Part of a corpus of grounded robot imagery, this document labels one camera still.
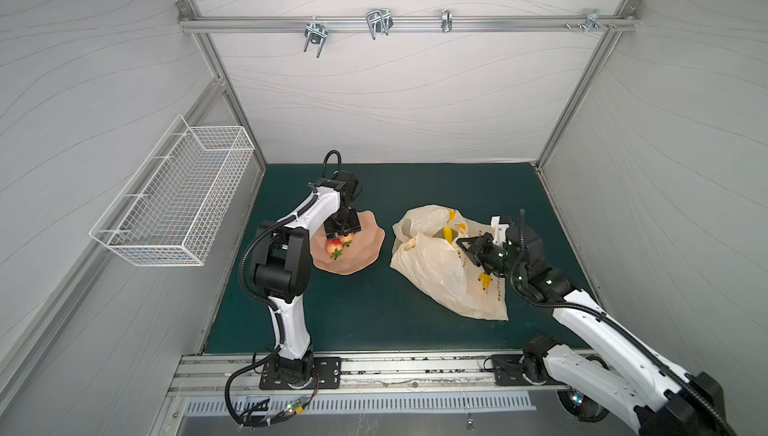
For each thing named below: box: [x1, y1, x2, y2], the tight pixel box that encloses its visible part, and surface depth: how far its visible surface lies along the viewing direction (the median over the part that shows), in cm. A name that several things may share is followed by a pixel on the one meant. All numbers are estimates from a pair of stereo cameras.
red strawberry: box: [326, 238, 344, 260], surface depth 94 cm
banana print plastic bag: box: [390, 205, 509, 321], surface depth 78 cm
